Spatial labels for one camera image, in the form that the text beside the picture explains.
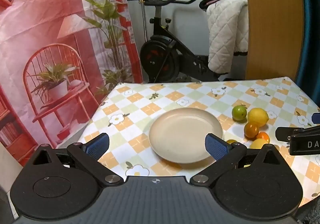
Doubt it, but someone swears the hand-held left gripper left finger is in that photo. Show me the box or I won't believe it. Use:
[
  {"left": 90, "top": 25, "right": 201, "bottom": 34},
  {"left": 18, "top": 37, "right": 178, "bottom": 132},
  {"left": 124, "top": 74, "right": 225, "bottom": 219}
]
[{"left": 24, "top": 133, "right": 124, "bottom": 187}]

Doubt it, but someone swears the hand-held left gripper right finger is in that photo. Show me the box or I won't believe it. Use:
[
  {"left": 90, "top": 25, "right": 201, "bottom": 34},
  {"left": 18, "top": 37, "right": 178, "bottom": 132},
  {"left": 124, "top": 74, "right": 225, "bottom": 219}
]
[{"left": 190, "top": 133, "right": 292, "bottom": 187}]

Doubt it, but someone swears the small orange kumquat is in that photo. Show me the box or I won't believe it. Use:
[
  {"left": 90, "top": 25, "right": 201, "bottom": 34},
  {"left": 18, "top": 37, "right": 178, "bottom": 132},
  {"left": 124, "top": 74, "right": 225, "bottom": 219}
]
[{"left": 256, "top": 131, "right": 270, "bottom": 143}]

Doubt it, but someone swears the yellow lemon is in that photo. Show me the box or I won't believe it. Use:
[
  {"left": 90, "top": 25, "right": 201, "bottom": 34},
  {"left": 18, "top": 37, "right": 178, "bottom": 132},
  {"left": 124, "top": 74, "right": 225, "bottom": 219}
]
[
  {"left": 247, "top": 108, "right": 270, "bottom": 127},
  {"left": 250, "top": 138, "right": 269, "bottom": 149}
]

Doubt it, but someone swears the greenish orange tangerine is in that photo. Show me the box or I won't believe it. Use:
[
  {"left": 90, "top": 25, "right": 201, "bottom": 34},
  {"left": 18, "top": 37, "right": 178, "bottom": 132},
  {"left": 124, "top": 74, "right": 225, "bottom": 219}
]
[{"left": 244, "top": 123, "right": 260, "bottom": 139}]

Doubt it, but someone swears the beige round plate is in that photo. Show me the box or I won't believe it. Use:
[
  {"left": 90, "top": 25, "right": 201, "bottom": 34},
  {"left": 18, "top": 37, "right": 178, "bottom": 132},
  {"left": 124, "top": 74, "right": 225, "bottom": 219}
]
[{"left": 149, "top": 107, "right": 223, "bottom": 164}]

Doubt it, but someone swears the green round fruit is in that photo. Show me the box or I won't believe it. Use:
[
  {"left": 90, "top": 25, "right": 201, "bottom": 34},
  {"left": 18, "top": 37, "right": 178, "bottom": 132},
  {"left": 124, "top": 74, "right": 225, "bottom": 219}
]
[{"left": 232, "top": 105, "right": 248, "bottom": 122}]

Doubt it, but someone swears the checked floral tablecloth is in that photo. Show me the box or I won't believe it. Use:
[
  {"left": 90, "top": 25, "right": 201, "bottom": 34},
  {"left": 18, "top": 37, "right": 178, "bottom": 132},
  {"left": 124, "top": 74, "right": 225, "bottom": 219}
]
[{"left": 80, "top": 77, "right": 320, "bottom": 214}]

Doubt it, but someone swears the teal curtain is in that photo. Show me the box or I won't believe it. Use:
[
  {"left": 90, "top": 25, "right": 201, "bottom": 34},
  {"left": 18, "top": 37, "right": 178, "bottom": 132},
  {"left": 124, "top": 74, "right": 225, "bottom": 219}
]
[{"left": 295, "top": 0, "right": 320, "bottom": 107}]

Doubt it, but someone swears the wooden board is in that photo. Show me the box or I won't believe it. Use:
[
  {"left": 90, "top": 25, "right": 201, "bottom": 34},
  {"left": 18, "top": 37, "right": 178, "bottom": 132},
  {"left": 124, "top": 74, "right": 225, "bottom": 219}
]
[{"left": 242, "top": 0, "right": 304, "bottom": 81}]

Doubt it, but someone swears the black exercise bike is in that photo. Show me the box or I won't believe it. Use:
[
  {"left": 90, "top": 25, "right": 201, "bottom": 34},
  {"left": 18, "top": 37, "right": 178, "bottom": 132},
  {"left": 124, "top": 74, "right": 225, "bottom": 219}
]
[{"left": 134, "top": 0, "right": 220, "bottom": 83}]

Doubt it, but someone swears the white quilted blanket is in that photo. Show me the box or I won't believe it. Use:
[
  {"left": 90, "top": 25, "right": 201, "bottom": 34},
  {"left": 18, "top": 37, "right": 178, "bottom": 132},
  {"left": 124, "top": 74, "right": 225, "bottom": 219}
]
[{"left": 206, "top": 0, "right": 249, "bottom": 75}]

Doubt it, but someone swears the red printed wall cloth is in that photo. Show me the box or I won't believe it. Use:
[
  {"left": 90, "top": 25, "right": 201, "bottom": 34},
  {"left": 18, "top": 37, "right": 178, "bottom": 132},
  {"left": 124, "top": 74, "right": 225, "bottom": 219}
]
[{"left": 0, "top": 0, "right": 143, "bottom": 167}]

